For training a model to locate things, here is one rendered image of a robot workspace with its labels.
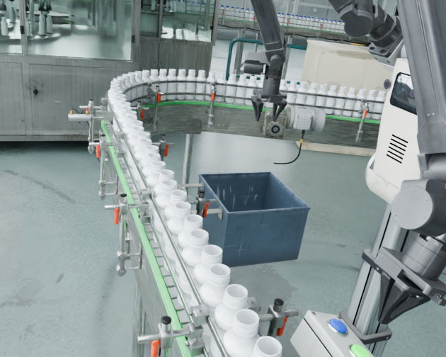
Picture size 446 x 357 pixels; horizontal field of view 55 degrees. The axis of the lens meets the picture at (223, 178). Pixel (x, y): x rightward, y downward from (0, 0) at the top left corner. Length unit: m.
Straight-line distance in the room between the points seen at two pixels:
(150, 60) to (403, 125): 5.19
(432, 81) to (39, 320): 2.13
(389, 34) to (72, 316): 1.93
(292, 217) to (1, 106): 3.16
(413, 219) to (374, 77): 4.60
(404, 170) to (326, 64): 3.85
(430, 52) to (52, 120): 3.80
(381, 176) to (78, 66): 3.26
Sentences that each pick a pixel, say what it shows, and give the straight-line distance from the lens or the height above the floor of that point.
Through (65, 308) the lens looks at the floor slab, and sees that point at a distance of 2.47.
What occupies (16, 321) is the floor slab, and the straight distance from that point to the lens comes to 2.44.
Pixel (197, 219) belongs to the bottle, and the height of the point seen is 1.15.
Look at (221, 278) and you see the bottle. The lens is 0.75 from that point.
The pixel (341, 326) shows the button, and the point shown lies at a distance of 0.78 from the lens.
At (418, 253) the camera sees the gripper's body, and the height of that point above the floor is 1.30.
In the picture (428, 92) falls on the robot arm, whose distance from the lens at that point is 0.66.
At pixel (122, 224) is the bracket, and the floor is 1.03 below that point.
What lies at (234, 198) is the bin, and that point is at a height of 0.84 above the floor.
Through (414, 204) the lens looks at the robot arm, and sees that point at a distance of 0.61.
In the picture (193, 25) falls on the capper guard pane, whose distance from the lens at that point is 6.25.
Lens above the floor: 1.60
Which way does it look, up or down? 24 degrees down
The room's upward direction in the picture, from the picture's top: 8 degrees clockwise
